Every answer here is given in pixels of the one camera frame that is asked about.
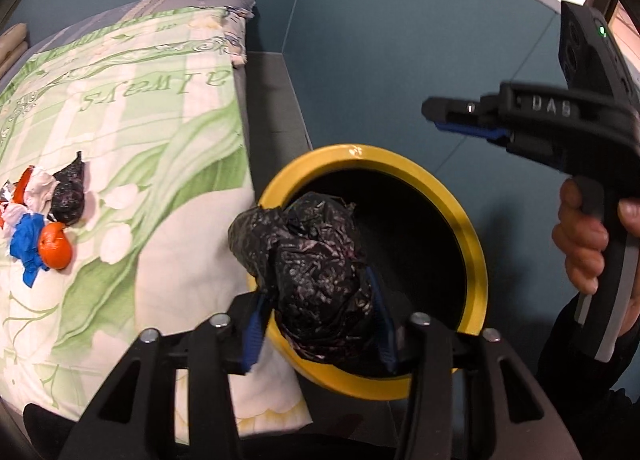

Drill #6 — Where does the black plastic bag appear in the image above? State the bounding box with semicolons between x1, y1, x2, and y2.
48;151;85;225
228;191;374;364

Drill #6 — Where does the yellow rimmed trash bin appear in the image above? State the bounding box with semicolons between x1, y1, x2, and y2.
252;144;488;400

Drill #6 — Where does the person's right hand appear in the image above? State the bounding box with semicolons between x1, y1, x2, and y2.
551;178;640;336

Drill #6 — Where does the whole orange tangerine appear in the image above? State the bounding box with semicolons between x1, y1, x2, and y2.
38;222;73;269

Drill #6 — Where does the blue crumpled glove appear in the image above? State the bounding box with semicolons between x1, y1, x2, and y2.
10;213;49;288

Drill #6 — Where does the green floral bed quilt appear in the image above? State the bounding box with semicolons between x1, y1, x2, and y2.
0;7;314;446

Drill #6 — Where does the white crumpled paper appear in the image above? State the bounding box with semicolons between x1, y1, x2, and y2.
1;167;58;239

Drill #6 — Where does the grey blue bed sheet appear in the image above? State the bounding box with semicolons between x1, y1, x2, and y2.
24;0;255;68

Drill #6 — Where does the orange snack wrapper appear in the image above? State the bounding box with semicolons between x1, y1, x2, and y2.
1;165;35;227

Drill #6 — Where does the beige folded pillow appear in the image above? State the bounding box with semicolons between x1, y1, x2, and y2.
0;23;28;77

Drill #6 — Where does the dark bed frame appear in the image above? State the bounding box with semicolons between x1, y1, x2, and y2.
245;52;311;195

